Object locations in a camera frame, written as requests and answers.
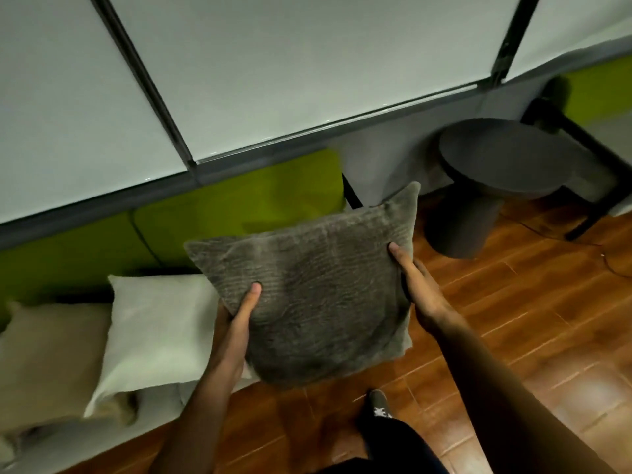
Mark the person's shoe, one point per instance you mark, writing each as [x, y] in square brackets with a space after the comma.
[379, 407]

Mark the person's left thumb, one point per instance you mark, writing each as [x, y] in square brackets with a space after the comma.
[248, 303]

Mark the white sofa seat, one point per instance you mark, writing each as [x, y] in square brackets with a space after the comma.
[98, 439]

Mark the person's left forearm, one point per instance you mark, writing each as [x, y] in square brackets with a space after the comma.
[195, 419]

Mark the person's right thumb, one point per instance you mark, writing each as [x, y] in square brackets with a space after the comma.
[401, 259]

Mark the person's right hand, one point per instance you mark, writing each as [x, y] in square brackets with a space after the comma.
[422, 291]

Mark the round dark grey side table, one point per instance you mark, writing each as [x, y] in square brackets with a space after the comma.
[493, 167]

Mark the person's leg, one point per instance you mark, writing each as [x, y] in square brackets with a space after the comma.
[395, 444]

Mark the green sofa backrest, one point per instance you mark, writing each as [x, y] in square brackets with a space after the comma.
[197, 217]

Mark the white roller blind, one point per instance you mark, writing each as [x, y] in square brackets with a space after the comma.
[568, 29]
[64, 93]
[306, 64]

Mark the person's left hand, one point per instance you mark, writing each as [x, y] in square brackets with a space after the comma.
[232, 325]

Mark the grey furry cushion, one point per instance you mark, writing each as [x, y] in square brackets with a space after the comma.
[321, 291]

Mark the person's right forearm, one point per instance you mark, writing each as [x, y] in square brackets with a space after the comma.
[513, 399]

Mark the green chair cushion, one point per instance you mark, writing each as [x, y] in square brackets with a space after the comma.
[600, 88]

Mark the white cushion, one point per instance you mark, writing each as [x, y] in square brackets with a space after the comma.
[158, 335]

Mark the beige cushion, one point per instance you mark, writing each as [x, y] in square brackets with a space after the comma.
[49, 360]

